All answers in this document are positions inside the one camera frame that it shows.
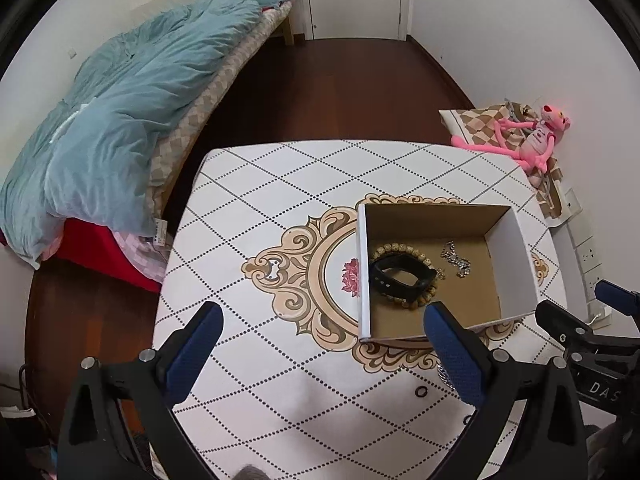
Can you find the red cloth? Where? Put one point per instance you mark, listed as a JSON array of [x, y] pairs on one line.
[[100, 250]]

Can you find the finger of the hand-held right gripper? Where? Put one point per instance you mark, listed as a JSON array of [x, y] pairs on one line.
[[617, 297], [560, 320]]

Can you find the pink plush toy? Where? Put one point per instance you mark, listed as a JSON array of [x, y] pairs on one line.
[[537, 137]]

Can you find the brown checkered cushion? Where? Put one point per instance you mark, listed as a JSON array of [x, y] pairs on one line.
[[475, 125]]

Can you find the light blue duvet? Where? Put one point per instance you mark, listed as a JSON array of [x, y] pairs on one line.
[[125, 105]]

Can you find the wooden bed frame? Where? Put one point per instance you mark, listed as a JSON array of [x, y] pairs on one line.
[[289, 30]]

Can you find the white wall socket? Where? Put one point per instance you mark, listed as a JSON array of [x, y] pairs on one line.
[[589, 256], [573, 203]]

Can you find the pink checkered cloth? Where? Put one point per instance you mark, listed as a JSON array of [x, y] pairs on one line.
[[145, 255]]

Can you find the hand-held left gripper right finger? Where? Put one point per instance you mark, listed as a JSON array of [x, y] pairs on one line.
[[452, 357]]

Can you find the black watch band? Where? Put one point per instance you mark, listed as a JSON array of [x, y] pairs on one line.
[[400, 262]]

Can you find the white cardboard box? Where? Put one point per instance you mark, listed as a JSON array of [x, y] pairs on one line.
[[505, 260]]

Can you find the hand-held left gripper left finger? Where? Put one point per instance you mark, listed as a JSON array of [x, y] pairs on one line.
[[194, 357]]

